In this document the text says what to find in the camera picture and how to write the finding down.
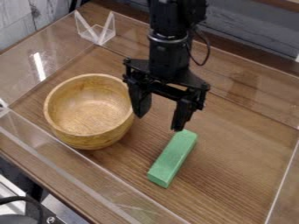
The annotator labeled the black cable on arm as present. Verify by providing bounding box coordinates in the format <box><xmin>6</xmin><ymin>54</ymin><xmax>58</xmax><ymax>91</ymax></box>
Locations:
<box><xmin>186</xmin><ymin>27</ymin><xmax>213</xmax><ymax>67</ymax></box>

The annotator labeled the green rectangular block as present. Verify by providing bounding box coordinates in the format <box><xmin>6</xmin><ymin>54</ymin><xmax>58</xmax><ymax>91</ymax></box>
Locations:
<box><xmin>147</xmin><ymin>129</ymin><xmax>198</xmax><ymax>188</ymax></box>

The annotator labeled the black metal table bracket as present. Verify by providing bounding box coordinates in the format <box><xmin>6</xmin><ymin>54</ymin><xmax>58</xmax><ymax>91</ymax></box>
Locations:
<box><xmin>24</xmin><ymin>195</ymin><xmax>67</xmax><ymax>224</ymax></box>

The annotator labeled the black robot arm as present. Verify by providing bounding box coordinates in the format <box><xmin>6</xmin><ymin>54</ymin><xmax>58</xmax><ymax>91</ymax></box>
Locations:
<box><xmin>123</xmin><ymin>0</ymin><xmax>211</xmax><ymax>131</ymax></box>

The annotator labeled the brown wooden bowl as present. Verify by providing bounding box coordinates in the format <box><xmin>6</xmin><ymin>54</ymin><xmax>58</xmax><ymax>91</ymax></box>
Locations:
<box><xmin>43</xmin><ymin>73</ymin><xmax>135</xmax><ymax>151</ymax></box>

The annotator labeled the clear acrylic corner bracket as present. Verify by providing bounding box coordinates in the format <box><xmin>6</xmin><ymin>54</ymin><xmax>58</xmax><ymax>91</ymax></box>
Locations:
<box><xmin>74</xmin><ymin>11</ymin><xmax>117</xmax><ymax>46</ymax></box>

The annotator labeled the clear acrylic front wall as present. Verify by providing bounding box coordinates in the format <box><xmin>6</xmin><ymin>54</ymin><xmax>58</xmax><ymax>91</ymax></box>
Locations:
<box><xmin>0</xmin><ymin>108</ymin><xmax>190</xmax><ymax>224</ymax></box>

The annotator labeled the black cable bottom left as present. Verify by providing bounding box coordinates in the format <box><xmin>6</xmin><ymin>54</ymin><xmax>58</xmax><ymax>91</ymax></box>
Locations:
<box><xmin>0</xmin><ymin>195</ymin><xmax>45</xmax><ymax>224</ymax></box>

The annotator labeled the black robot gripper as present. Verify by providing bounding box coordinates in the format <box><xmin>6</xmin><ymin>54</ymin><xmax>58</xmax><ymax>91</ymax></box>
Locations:
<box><xmin>125</xmin><ymin>38</ymin><xmax>211</xmax><ymax>131</ymax></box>

